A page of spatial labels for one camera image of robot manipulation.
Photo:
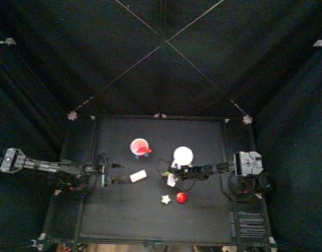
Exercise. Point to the red plastic cup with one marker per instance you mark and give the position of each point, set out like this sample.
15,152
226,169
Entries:
138,145

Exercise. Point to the white segmented block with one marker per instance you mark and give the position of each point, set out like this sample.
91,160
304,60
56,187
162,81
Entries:
138,176

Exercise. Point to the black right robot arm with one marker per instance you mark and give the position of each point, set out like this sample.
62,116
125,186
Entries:
246,164

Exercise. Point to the blue tape piece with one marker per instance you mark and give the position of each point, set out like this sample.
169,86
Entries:
137,157

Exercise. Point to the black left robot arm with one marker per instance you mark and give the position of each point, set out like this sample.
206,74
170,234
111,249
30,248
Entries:
40,165

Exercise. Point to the grey frame corner bracket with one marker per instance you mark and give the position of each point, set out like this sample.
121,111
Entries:
8,41
71,115
321,43
246,119

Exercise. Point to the red toy tomato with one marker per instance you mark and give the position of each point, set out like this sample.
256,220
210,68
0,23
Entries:
182,197

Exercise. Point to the star-shaped starfruit slice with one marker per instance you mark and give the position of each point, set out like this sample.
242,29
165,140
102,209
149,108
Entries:
166,199

